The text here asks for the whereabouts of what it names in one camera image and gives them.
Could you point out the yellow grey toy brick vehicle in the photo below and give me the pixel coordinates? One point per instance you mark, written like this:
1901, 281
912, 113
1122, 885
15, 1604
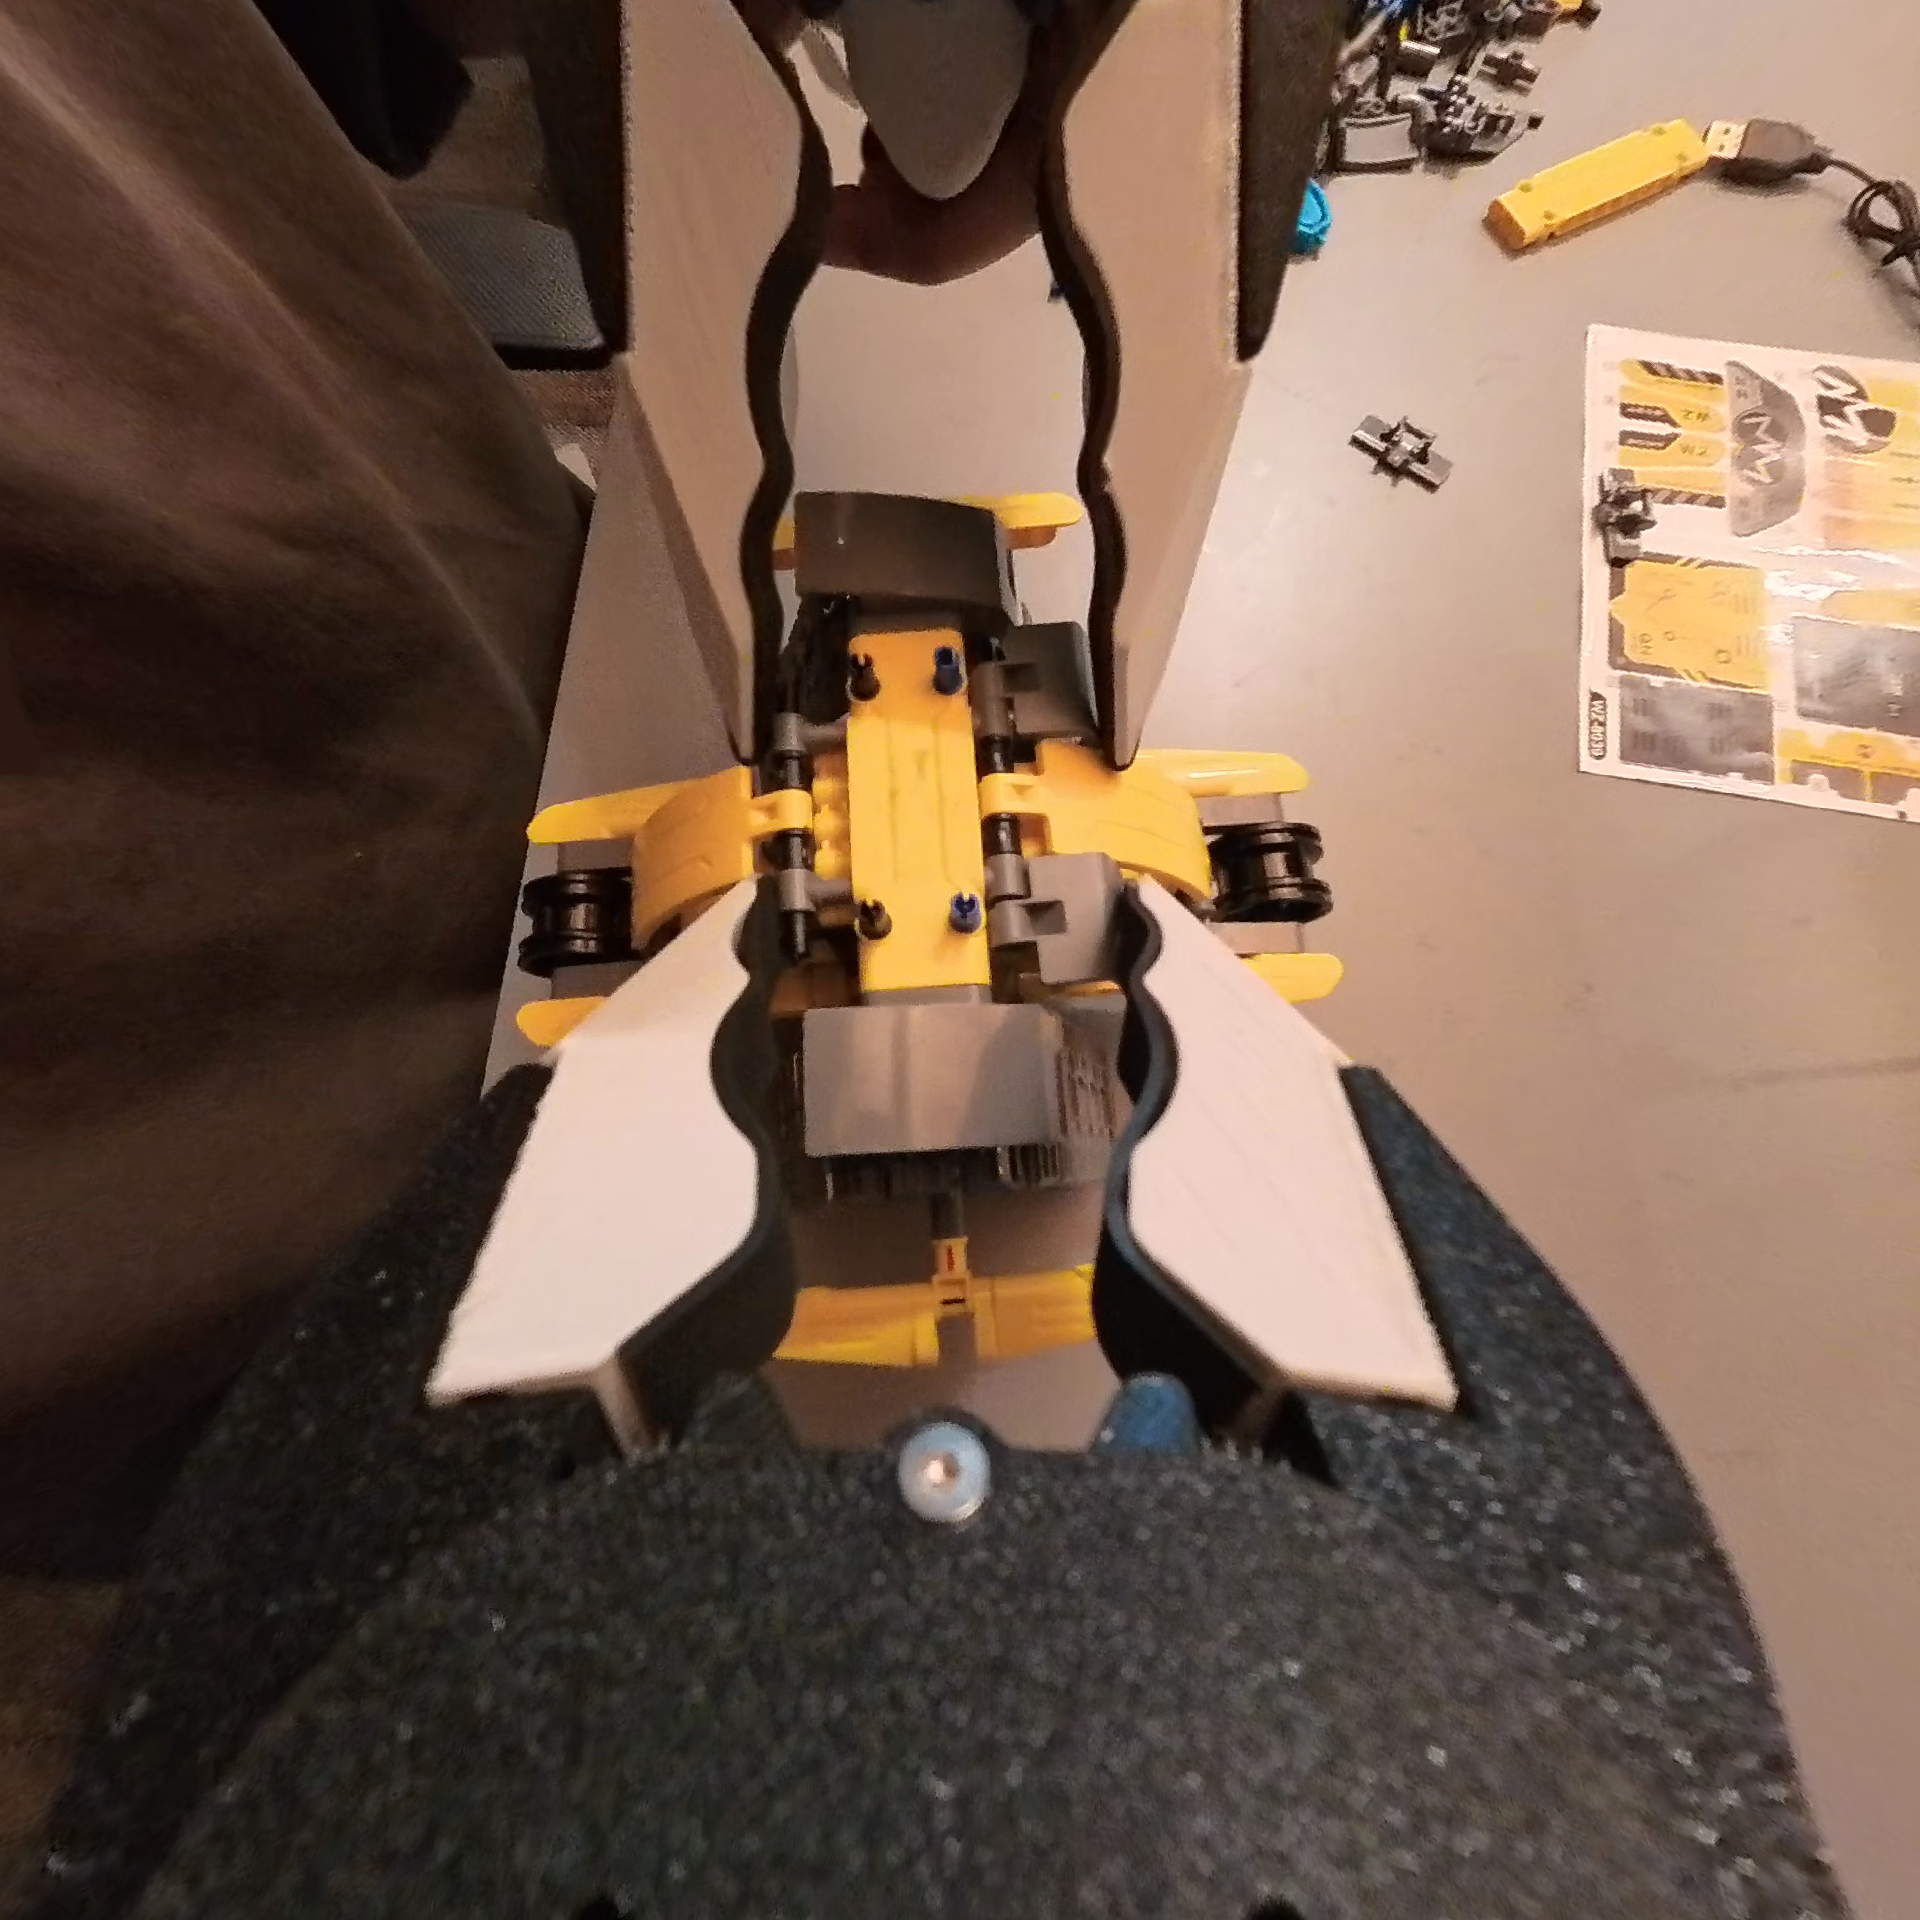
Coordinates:
908, 782

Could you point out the small grey brick connector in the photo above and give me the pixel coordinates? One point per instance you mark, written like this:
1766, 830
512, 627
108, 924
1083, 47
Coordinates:
1402, 449

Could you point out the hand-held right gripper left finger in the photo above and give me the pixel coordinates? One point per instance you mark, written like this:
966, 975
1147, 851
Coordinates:
632, 1186

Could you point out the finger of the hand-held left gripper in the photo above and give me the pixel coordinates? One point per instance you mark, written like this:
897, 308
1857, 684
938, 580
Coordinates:
697, 298
1173, 298

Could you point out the person's left hand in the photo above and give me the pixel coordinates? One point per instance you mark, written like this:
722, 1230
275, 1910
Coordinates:
961, 249

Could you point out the black mesh office chair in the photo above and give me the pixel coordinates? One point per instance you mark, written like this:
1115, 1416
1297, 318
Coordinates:
512, 284

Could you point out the cyan brick piece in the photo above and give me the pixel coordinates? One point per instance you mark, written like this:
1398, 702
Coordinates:
1316, 219

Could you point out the pile of black brick pieces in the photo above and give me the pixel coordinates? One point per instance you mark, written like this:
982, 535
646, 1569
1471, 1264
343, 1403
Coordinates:
1443, 103

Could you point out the small black brick connector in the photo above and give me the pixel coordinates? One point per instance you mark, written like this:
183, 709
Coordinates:
1624, 511

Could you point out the yellow brick beam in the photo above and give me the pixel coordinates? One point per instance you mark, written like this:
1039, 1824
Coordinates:
1597, 180

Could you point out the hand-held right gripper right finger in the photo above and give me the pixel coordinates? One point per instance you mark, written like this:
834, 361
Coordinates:
1274, 1186

